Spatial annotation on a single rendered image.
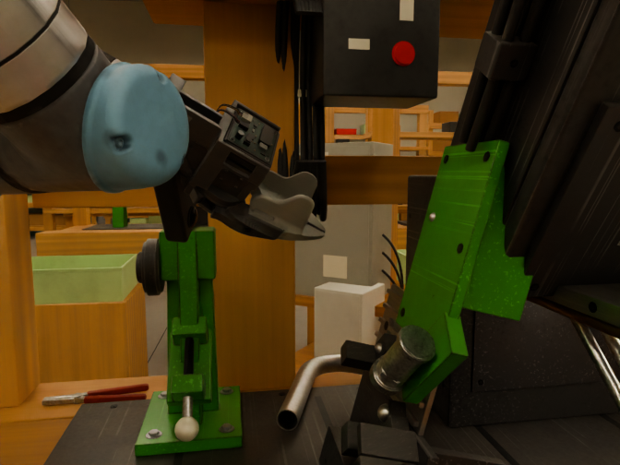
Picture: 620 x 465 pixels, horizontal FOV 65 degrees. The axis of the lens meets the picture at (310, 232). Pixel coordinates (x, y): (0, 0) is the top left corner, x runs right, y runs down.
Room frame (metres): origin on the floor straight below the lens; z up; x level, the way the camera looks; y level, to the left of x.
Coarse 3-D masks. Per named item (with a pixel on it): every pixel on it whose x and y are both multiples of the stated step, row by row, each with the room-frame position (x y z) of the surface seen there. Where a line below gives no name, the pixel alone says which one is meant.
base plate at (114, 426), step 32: (96, 416) 0.66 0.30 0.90; (128, 416) 0.66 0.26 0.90; (256, 416) 0.66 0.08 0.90; (320, 416) 0.66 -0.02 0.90; (576, 416) 0.66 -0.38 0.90; (608, 416) 0.66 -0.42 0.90; (64, 448) 0.58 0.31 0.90; (96, 448) 0.58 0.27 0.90; (128, 448) 0.58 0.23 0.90; (224, 448) 0.58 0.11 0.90; (256, 448) 0.58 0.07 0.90; (288, 448) 0.58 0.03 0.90; (320, 448) 0.58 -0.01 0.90; (448, 448) 0.58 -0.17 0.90; (480, 448) 0.58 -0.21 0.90; (512, 448) 0.58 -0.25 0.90; (544, 448) 0.58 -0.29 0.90; (576, 448) 0.58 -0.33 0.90; (608, 448) 0.58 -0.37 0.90
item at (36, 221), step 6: (30, 198) 9.21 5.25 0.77; (30, 204) 9.13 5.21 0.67; (30, 216) 9.24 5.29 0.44; (36, 216) 9.25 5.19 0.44; (42, 216) 9.26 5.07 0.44; (60, 216) 9.30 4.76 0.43; (30, 222) 9.24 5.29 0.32; (36, 222) 9.25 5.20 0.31; (42, 222) 9.26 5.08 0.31; (60, 222) 9.30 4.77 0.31; (90, 222) 9.75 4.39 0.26; (96, 222) 9.36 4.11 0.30; (102, 222) 9.38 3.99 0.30; (132, 222) 9.41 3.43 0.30; (138, 222) 9.43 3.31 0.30; (144, 222) 9.45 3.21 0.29; (30, 228) 9.13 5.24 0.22; (36, 228) 9.14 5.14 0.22; (42, 228) 9.15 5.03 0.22; (60, 228) 9.19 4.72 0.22
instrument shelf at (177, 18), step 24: (144, 0) 0.77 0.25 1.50; (168, 0) 0.77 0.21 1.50; (192, 0) 0.77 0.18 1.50; (216, 0) 0.77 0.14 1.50; (240, 0) 0.77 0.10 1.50; (264, 0) 0.77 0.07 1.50; (288, 0) 0.77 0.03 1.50; (456, 0) 0.77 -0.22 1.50; (480, 0) 0.77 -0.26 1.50; (192, 24) 0.89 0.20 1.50; (456, 24) 0.89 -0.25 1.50; (480, 24) 0.89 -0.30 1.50
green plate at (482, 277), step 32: (448, 160) 0.54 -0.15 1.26; (480, 160) 0.47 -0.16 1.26; (448, 192) 0.52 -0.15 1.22; (480, 192) 0.45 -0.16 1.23; (448, 224) 0.49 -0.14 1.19; (480, 224) 0.45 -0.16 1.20; (416, 256) 0.55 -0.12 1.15; (448, 256) 0.47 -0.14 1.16; (480, 256) 0.46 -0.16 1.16; (416, 288) 0.52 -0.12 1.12; (448, 288) 0.46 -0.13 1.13; (480, 288) 0.46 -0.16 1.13; (512, 288) 0.47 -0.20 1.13; (416, 320) 0.50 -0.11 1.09
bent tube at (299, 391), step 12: (312, 360) 0.79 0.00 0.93; (324, 360) 0.80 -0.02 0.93; (336, 360) 0.81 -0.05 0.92; (300, 372) 0.75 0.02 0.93; (312, 372) 0.75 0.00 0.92; (324, 372) 0.80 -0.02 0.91; (348, 372) 0.82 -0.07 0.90; (360, 372) 0.81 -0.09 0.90; (300, 384) 0.70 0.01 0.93; (312, 384) 0.73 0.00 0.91; (288, 396) 0.66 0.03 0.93; (300, 396) 0.66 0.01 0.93; (288, 408) 0.62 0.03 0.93; (300, 408) 0.64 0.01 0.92; (288, 420) 0.64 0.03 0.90
